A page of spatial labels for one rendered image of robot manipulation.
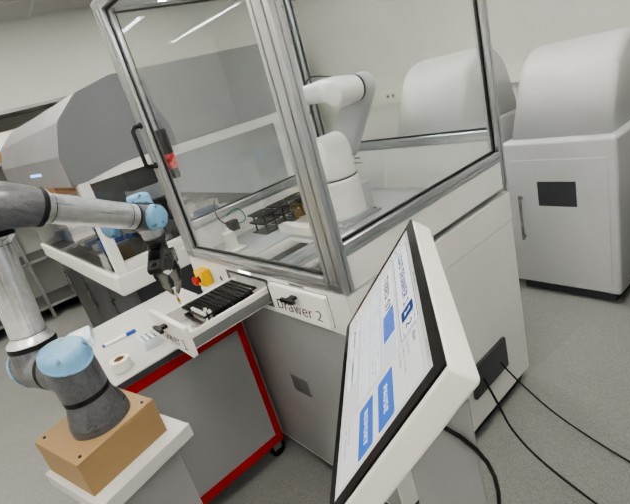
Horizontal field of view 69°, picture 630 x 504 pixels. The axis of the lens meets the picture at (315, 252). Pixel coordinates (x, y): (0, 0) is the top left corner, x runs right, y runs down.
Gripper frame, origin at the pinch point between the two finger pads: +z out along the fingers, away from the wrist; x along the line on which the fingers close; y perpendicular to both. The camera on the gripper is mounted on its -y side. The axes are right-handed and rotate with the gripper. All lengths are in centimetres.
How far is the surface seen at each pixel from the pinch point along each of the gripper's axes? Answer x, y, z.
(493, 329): -112, 4, 57
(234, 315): -18.0, -8.8, 11.3
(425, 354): -56, -104, -20
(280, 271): -37.5, -10.9, -0.1
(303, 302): -41.9, -20.1, 8.7
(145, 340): 19.8, 8.8, 18.6
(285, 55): -55, -35, -61
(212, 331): -10.4, -13.9, 12.1
